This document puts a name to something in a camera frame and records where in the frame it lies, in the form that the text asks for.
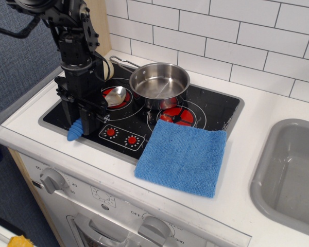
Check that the stainless steel pot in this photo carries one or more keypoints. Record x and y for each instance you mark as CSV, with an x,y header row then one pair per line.
x,y
156,86

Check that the black toy stove top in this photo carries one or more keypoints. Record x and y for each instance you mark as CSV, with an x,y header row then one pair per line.
x,y
130,126

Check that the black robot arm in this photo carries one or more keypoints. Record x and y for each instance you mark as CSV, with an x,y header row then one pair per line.
x,y
76,40

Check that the yellow object at corner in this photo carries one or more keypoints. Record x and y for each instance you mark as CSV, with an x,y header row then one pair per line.
x,y
20,241

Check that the grey right oven knob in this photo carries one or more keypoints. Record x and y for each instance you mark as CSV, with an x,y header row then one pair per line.
x,y
154,230

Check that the light wooden post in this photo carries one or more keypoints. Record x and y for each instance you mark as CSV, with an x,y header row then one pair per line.
x,y
98,16

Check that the blue microfiber cloth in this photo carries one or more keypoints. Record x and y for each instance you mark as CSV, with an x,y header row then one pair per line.
x,y
184,158

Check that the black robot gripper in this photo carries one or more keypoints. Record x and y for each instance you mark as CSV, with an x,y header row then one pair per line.
x,y
80,92

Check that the white toy oven front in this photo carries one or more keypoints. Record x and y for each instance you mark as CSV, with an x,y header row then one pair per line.
x,y
84,215

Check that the grey left oven knob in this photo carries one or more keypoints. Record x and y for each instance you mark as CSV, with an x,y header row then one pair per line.
x,y
51,180

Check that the grey sink basin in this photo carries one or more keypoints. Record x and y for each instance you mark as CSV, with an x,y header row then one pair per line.
x,y
280,186

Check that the blue handled metal spoon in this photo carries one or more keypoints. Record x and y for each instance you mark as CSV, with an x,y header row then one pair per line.
x,y
115,97

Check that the cream toy potato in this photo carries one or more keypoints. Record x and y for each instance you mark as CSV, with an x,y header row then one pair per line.
x,y
108,69

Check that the grey oven knob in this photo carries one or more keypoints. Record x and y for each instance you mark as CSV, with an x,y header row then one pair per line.
x,y
154,230
51,180

